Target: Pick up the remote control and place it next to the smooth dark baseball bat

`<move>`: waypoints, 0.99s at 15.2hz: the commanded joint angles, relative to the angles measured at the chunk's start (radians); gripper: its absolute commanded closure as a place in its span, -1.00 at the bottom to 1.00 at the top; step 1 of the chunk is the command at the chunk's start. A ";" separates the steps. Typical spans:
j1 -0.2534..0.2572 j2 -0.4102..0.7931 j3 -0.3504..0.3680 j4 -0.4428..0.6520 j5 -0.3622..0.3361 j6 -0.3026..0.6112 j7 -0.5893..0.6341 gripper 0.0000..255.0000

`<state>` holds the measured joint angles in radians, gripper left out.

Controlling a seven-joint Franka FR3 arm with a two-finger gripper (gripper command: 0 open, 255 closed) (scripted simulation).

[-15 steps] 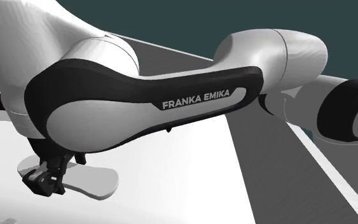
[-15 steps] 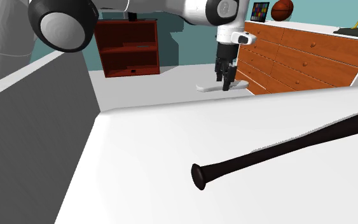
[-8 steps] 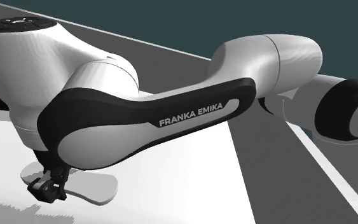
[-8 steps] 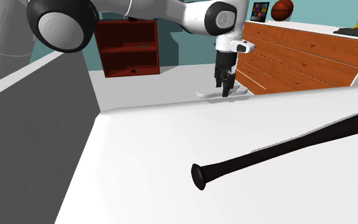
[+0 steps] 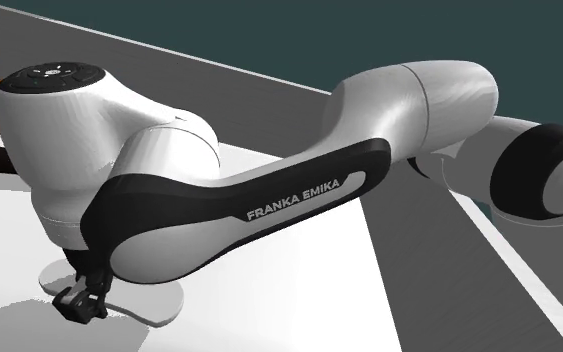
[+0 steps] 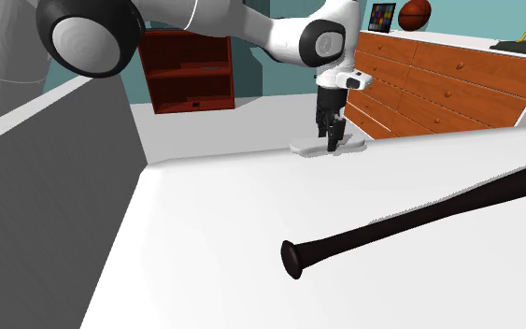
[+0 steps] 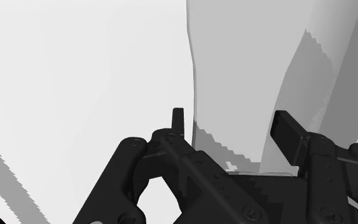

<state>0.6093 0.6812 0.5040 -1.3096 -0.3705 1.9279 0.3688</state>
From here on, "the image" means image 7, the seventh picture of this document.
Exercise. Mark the white tall curved container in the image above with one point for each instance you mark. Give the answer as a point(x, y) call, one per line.
point(237, 80)

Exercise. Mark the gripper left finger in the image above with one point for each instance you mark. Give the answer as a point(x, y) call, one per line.
point(197, 173)

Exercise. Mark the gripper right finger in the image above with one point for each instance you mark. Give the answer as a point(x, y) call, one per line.
point(324, 173)

